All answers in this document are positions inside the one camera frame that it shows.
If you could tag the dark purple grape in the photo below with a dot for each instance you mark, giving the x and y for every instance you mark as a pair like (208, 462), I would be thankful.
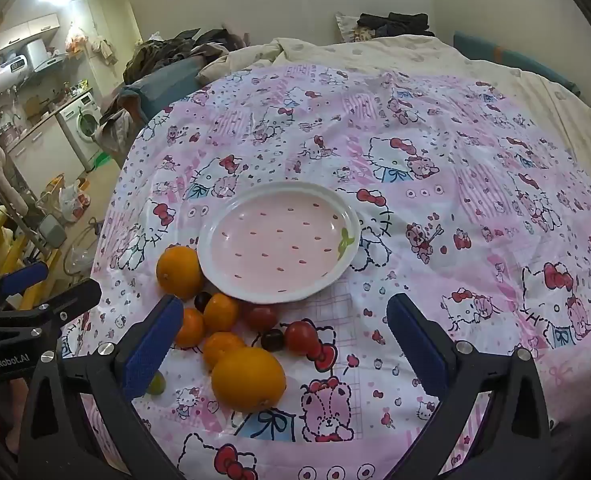
(203, 301)
(273, 340)

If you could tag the pile of dark clothes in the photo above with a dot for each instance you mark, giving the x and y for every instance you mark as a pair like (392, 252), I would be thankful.
(395, 22)

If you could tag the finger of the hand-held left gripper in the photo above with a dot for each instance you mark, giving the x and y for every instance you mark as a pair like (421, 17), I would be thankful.
(22, 277)
(75, 300)

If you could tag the white plastic bag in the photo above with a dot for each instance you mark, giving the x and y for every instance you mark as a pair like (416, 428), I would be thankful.
(72, 202)

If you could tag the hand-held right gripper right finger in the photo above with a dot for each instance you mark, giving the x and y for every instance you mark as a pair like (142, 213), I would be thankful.
(418, 347)

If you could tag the large orange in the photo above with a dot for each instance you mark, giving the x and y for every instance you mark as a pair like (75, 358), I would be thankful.
(248, 377)
(179, 271)

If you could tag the patterned pillow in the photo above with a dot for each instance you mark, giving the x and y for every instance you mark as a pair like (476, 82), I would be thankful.
(345, 27)

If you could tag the teal cushion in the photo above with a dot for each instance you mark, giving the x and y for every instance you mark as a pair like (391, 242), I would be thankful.
(515, 60)

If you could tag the white wall cabinet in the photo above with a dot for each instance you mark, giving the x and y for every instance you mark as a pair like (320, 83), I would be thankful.
(25, 30)

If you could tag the pink strawberry-pattern plate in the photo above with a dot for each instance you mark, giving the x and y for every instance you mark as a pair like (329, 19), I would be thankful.
(275, 245)

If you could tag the white water heater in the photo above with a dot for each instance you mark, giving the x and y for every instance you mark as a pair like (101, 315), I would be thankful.
(2, 77)

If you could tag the blue sofa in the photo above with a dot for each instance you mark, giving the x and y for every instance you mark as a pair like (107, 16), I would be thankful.
(168, 85)

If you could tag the white washing machine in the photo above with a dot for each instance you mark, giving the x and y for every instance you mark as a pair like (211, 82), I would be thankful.
(82, 125)

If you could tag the beige duvet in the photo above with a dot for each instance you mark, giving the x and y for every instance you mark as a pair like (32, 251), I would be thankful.
(375, 52)

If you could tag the green grape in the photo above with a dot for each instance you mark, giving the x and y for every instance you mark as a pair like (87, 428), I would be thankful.
(158, 384)

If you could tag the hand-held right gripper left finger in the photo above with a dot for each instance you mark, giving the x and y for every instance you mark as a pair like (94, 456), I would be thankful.
(150, 347)

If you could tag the pink cartoon printed blanket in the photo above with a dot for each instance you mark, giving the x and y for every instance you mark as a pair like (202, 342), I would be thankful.
(425, 185)

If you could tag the heap of clothes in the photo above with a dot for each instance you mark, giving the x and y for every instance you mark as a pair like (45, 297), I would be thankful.
(175, 52)

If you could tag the small mandarin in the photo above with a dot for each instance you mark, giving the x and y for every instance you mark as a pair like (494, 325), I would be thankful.
(220, 346)
(191, 329)
(220, 312)

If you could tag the kitchen counter cabinet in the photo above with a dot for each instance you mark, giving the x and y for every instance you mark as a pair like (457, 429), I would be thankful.
(40, 155)

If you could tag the hanging orange plastic bag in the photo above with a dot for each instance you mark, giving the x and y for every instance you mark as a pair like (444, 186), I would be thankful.
(75, 40)

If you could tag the red cherry tomato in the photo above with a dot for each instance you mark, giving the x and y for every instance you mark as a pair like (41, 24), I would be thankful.
(300, 337)
(261, 317)

